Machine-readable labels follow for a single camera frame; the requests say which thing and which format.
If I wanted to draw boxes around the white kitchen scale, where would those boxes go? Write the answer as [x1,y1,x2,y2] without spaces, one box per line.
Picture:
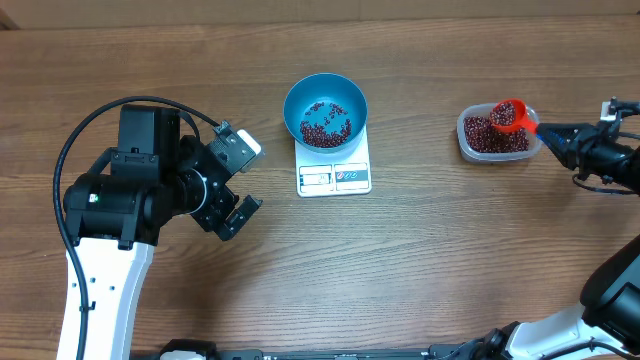
[295,127,372,198]

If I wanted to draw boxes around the red measuring scoop blue handle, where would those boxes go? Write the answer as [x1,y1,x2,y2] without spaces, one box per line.
[489,98,540,139]

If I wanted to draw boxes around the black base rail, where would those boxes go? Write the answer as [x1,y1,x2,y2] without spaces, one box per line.
[129,338,481,360]

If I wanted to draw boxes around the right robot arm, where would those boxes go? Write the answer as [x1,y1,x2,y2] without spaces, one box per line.
[451,120,639,359]

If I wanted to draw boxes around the blue bowl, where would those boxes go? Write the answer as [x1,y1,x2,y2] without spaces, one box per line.
[283,73,369,153]

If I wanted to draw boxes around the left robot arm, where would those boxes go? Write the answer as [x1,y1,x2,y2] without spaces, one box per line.
[53,96,263,359]

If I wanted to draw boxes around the red beans in container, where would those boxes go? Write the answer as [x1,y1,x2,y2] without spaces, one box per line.
[463,116,529,153]

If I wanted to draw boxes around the clear plastic container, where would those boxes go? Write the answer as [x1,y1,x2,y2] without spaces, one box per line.
[456,103,543,164]

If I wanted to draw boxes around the red beans in bowl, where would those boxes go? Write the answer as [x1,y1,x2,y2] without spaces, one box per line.
[299,101,353,148]

